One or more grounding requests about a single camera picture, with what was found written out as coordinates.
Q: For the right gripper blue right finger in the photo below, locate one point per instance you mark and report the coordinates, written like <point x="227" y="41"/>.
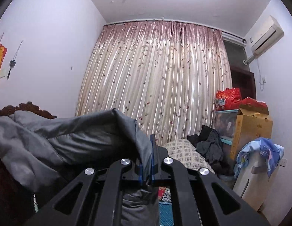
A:
<point x="154" y="166"/>

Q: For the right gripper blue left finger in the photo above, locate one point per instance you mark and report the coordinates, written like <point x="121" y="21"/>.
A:
<point x="140" y="171"/>

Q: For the grey padded jacket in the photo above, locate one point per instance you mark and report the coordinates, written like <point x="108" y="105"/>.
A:
<point x="75" y="171"/>

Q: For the black clothes pile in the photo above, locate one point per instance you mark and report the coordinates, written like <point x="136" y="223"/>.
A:
<point x="208" y="144"/>

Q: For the pink beige floral curtain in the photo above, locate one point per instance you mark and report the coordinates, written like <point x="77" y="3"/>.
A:
<point x="164" y="74"/>

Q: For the clear plastic storage bin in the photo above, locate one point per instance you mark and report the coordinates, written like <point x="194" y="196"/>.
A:
<point x="225" y="123"/>

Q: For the red plastic bag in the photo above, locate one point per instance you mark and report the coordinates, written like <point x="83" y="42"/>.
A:
<point x="231" y="99"/>

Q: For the yellow cardboard box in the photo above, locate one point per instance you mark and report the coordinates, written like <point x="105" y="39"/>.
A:
<point x="251" y="123"/>

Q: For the white appliance under cloth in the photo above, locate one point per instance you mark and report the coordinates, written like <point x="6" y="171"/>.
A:
<point x="253" y="184"/>

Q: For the blue cartoon cloth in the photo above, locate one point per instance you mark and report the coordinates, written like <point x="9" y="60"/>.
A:
<point x="272" y="153"/>

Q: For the carved wooden headboard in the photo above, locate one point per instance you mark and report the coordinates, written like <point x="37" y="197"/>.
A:
<point x="29" y="106"/>

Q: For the white wall air conditioner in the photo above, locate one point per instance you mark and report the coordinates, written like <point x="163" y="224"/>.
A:
<point x="269" y="33"/>

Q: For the hanging wall ornament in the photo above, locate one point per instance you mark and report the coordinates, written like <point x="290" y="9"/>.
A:
<point x="12" y="63"/>

